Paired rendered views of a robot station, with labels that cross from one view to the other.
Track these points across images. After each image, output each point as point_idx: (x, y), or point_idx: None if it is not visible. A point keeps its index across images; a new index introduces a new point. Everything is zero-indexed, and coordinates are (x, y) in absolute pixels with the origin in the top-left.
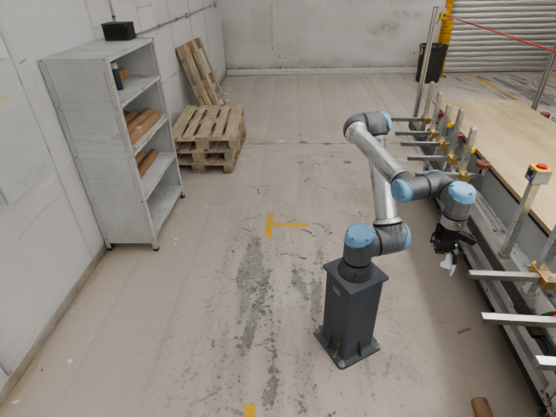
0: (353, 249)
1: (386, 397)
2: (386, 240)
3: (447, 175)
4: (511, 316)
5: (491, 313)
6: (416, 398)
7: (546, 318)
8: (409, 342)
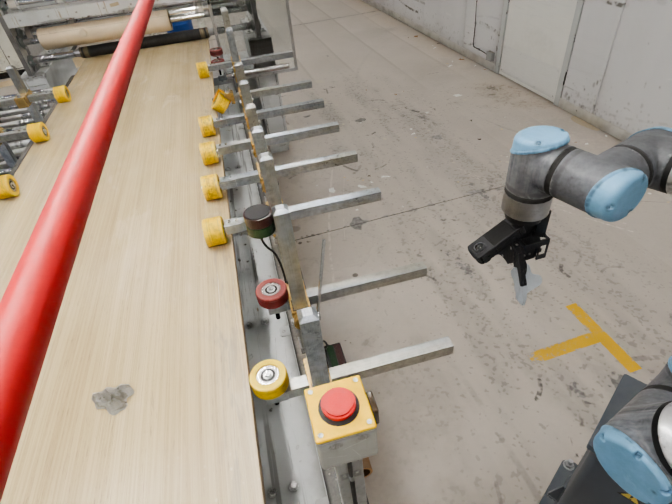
0: None
1: (482, 443)
2: (646, 395)
3: (593, 165)
4: (387, 274)
5: (414, 271)
6: (443, 457)
7: (342, 285)
8: None
